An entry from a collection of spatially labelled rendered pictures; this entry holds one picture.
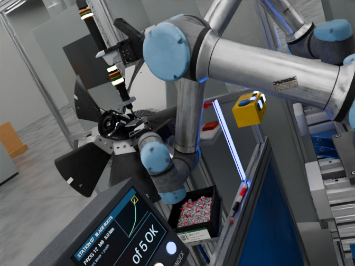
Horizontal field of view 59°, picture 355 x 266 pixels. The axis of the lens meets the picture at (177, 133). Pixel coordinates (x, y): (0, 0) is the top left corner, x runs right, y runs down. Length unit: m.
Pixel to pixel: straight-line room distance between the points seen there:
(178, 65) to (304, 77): 0.24
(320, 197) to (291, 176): 1.19
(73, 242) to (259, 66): 0.44
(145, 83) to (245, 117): 0.56
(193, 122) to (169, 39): 0.32
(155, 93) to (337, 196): 0.99
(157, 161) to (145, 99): 0.78
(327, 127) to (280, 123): 0.59
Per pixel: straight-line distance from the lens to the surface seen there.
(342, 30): 1.24
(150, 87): 1.58
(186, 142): 0.93
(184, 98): 0.86
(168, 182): 0.87
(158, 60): 0.67
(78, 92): 1.53
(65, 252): 0.49
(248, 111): 1.32
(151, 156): 0.82
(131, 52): 1.16
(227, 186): 2.17
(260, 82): 0.64
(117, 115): 1.26
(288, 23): 1.30
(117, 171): 1.24
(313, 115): 1.28
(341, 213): 0.89
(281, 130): 1.88
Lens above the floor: 1.47
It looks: 18 degrees down
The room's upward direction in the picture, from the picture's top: 23 degrees counter-clockwise
